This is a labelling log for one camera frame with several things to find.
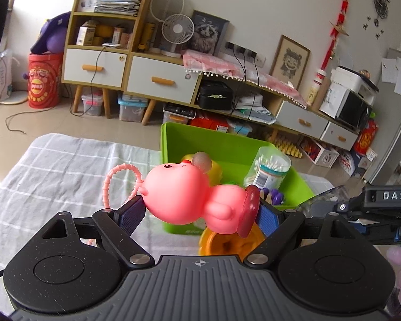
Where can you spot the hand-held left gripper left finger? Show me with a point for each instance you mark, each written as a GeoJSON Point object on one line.
{"type": "Point", "coordinates": [132, 214]}

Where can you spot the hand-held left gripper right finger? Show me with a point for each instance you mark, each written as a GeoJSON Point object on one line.
{"type": "Point", "coordinates": [268, 219]}

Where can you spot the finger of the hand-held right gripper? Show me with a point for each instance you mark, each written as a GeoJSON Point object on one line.
{"type": "Point", "coordinates": [361, 228]}
{"type": "Point", "coordinates": [347, 209]}

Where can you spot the clear plastic container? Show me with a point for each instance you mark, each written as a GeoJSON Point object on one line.
{"type": "Point", "coordinates": [324, 200]}

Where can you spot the clear cotton swab jar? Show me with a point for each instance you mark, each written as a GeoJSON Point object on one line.
{"type": "Point", "coordinates": [270, 170]}

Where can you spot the pink toy mouse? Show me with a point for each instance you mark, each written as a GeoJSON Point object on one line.
{"type": "Point", "coordinates": [180, 190]}

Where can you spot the green plastic bin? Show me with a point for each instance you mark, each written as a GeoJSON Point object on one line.
{"type": "Point", "coordinates": [220, 143]}

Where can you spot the purple plastic toy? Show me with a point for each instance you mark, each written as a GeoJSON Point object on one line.
{"type": "Point", "coordinates": [274, 196]}

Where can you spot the blue and white packets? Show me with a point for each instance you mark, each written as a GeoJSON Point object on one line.
{"type": "Point", "coordinates": [354, 165]}

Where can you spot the orange round toy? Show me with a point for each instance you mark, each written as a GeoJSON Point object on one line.
{"type": "Point", "coordinates": [220, 244]}

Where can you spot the red and white carton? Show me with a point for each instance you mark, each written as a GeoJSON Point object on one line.
{"type": "Point", "coordinates": [320, 152]}

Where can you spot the yellow plastic toy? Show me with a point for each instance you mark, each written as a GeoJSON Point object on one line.
{"type": "Point", "coordinates": [215, 174]}

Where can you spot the red gift box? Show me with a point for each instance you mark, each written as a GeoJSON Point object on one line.
{"type": "Point", "coordinates": [366, 138]}

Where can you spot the row of yellow toys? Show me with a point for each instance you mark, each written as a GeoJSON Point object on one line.
{"type": "Point", "coordinates": [287, 147]}

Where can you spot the white cabinet drawer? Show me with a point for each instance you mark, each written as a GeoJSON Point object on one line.
{"type": "Point", "coordinates": [337, 132]}
{"type": "Point", "coordinates": [93, 60]}
{"type": "Point", "coordinates": [300, 113]}
{"type": "Point", "coordinates": [162, 70]}

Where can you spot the grey refrigerator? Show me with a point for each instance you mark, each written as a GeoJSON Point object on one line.
{"type": "Point", "coordinates": [394, 133]}

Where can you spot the white grey checkered cloth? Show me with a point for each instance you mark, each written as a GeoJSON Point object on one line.
{"type": "Point", "coordinates": [53, 174]}

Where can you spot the clear storage box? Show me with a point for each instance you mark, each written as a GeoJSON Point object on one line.
{"type": "Point", "coordinates": [239, 128]}

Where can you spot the black appliance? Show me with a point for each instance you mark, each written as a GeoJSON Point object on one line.
{"type": "Point", "coordinates": [354, 110]}

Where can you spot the clear box blue lid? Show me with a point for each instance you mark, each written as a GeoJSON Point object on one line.
{"type": "Point", "coordinates": [132, 108]}

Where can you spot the stack of folded cloths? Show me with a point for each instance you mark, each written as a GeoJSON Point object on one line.
{"type": "Point", "coordinates": [255, 110]}

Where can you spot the clear box orange latches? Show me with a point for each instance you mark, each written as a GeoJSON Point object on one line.
{"type": "Point", "coordinates": [175, 113]}

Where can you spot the red shoebox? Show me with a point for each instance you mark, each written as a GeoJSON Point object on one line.
{"type": "Point", "coordinates": [209, 123]}

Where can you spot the clear box pink lid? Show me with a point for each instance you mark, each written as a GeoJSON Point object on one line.
{"type": "Point", "coordinates": [92, 105]}

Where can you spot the white bottle red cap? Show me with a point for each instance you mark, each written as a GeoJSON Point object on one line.
{"type": "Point", "coordinates": [315, 88]}

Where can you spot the white printer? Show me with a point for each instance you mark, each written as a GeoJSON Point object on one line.
{"type": "Point", "coordinates": [351, 80]}

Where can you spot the black storage case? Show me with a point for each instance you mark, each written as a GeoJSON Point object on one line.
{"type": "Point", "coordinates": [215, 98]}

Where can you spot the wooden TV cabinet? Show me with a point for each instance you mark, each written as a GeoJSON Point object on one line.
{"type": "Point", "coordinates": [220, 73]}

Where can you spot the red printed bucket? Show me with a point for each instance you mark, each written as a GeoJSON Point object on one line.
{"type": "Point", "coordinates": [43, 83]}

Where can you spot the framed girl drawing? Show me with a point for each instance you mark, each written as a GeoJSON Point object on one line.
{"type": "Point", "coordinates": [289, 62]}

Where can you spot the pink fringed cloth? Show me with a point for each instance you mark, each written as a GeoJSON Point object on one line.
{"type": "Point", "coordinates": [220, 65]}

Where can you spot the white round stand base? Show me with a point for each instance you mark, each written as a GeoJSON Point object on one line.
{"type": "Point", "coordinates": [13, 98]}

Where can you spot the flat white device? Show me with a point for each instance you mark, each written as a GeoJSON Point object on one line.
{"type": "Point", "coordinates": [111, 44]}

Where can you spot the brown cardboard box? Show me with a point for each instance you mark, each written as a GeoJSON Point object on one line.
{"type": "Point", "coordinates": [122, 36]}

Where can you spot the yellow bottle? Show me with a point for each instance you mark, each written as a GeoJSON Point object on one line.
{"type": "Point", "coordinates": [147, 36]}

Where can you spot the small white box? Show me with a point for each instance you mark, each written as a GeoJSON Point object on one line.
{"type": "Point", "coordinates": [84, 36]}

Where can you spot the yellow tape roll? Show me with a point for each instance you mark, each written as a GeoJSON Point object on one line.
{"type": "Point", "coordinates": [104, 30]}

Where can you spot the small white desk fan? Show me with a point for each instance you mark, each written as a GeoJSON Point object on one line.
{"type": "Point", "coordinates": [177, 30]}

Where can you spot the purple plush toy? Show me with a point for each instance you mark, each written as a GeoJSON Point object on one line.
{"type": "Point", "coordinates": [55, 38]}

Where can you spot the framed cat picture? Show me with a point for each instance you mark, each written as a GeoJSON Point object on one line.
{"type": "Point", "coordinates": [207, 33]}

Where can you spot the red hanging ornament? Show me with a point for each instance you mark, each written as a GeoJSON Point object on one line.
{"type": "Point", "coordinates": [342, 10]}

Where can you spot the stack of papers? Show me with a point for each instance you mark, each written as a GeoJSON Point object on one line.
{"type": "Point", "coordinates": [117, 3]}

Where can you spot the tall white fan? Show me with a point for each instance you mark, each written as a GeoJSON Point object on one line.
{"type": "Point", "coordinates": [163, 1]}

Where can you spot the wall socket strip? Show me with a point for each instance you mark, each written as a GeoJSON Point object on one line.
{"type": "Point", "coordinates": [245, 52]}

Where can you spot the black wall decal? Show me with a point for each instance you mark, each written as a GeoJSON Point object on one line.
{"type": "Point", "coordinates": [381, 1]}

